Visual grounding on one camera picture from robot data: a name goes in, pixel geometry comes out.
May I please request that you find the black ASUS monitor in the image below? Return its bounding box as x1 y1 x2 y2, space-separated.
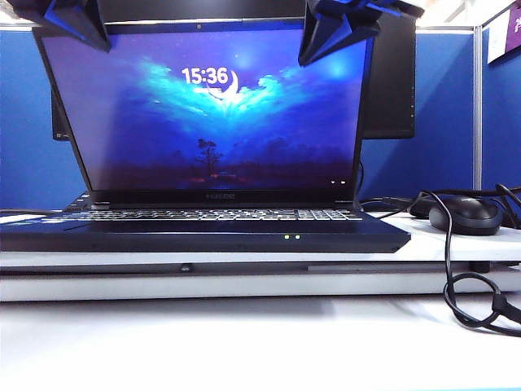
51 0 417 142

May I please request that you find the black Hasee laptop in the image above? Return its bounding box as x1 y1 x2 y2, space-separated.
0 16 412 254

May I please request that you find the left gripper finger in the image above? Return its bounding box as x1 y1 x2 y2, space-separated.
52 0 112 53
7 0 103 49

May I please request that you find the purple card sign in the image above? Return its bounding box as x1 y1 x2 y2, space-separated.
504 0 521 54

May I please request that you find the black adapter mains cord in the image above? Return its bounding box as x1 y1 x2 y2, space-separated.
360 196 414 219

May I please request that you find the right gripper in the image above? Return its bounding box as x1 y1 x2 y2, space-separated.
298 0 425 67

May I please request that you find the black cable with ferrite bead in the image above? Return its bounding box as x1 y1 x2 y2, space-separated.
421 189 521 339

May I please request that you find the black Logitech keyboard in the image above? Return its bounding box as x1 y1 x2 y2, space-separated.
60 193 93 211

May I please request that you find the small white paper sheet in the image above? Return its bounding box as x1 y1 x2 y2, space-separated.
486 10 510 66

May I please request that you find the thick black power cord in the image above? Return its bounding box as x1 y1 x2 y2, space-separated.
493 183 521 230

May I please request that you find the thin black monitor cable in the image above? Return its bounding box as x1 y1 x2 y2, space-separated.
355 156 366 201

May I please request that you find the grey partition post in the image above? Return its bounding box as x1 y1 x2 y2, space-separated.
473 24 484 191

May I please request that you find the black laptop power adapter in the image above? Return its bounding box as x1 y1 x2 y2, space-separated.
409 199 432 219

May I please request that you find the black grey Logitech mouse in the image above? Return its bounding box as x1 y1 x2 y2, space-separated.
427 195 504 236

